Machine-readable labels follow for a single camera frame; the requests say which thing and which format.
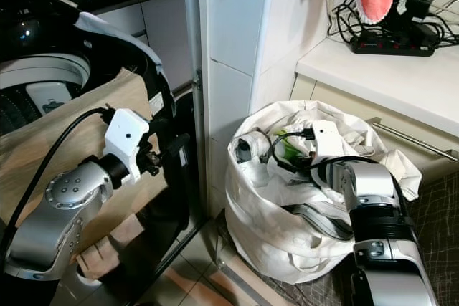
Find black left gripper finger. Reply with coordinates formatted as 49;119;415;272
162;134;191;172

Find dark washing machine lid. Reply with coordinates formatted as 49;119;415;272
75;12;179;124

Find top-load washing machine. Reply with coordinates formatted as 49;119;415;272
0;12;176;138

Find green garment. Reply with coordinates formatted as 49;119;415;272
278;133;303;162

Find grey white garment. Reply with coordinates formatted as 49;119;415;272
233;130;273;165

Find grey black striped garment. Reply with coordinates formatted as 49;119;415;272
280;202;356;242

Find white fabric laundry bag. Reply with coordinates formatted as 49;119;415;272
224;100;424;287

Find cream counter drawer cabinet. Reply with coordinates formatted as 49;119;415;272
287;34;459;185

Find beige wood-grain washer cover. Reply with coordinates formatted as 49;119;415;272
0;68;151;264

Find white kitchen cabinet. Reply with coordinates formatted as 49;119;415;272
111;0;187;88

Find black power strip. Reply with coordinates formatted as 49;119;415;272
350;32;438;58

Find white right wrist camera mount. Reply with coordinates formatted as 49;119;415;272
307;120;346;161

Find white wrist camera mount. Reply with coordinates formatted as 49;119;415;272
104;108;151;182
307;120;346;161

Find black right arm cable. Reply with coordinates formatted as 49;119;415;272
271;128;366;174

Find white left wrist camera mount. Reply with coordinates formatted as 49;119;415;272
104;108;151;182

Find metal drawer handle bar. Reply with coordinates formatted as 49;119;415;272
366;118;459;163

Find grey metal door rail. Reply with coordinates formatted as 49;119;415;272
181;0;203;214

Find black tangled power cables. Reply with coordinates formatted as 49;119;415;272
326;0;459;45

